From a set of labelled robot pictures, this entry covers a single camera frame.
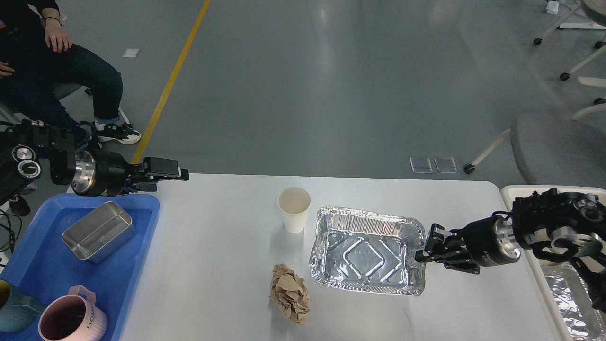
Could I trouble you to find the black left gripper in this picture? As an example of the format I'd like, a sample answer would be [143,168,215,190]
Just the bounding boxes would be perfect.
[71,150,190,197]

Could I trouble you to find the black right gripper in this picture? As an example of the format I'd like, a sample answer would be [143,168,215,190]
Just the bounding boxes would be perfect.
[415,215,521,274]

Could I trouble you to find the aluminium foil tray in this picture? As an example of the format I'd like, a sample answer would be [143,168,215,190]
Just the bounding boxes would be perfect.
[309,207,426,296]

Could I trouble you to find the stainless steel square dish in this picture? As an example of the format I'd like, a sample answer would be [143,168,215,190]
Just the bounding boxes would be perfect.
[62,201,136,264]

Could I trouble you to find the white paper cup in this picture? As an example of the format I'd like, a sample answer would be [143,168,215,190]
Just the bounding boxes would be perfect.
[277,187,311,234]

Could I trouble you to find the pink ribbed mug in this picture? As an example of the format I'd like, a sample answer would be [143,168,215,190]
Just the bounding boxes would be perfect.
[37,285,108,341]

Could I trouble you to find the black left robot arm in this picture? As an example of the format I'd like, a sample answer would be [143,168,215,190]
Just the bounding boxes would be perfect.
[0,119,190,204]

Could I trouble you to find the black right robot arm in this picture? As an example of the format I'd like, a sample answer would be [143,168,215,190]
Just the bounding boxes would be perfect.
[415,188,605,312]

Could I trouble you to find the left floor outlet plate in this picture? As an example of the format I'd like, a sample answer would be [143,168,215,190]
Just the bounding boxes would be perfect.
[410,157,433,173]

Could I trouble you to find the floor outlet plate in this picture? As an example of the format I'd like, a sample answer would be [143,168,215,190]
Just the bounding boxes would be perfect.
[434,157,457,173]
[410,157,433,173]

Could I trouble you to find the right floor outlet plate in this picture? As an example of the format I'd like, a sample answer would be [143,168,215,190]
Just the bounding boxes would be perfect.
[434,157,457,173]

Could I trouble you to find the white plastic bin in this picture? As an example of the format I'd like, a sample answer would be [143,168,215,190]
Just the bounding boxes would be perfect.
[500,185,605,341]

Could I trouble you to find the white paper on floor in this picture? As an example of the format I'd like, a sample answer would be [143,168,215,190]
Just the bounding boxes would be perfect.
[123,48,141,58]

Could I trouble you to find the crumpled brown paper ball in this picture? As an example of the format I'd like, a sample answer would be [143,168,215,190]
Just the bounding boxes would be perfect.
[269,263,310,324]

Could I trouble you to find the blue plastic tray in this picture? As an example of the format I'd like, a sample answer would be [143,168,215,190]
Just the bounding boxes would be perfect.
[1,194,160,341]

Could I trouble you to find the grey office chair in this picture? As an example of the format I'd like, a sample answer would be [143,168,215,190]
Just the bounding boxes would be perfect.
[463,114,606,188]

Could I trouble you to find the seated person in black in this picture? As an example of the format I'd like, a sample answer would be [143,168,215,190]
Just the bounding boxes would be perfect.
[0,0,141,148]

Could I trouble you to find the teal mug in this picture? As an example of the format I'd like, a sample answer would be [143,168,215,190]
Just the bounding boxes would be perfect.
[0,280,47,333]

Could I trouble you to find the white chair legs top right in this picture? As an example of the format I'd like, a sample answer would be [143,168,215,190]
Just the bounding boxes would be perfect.
[533,0,606,121]

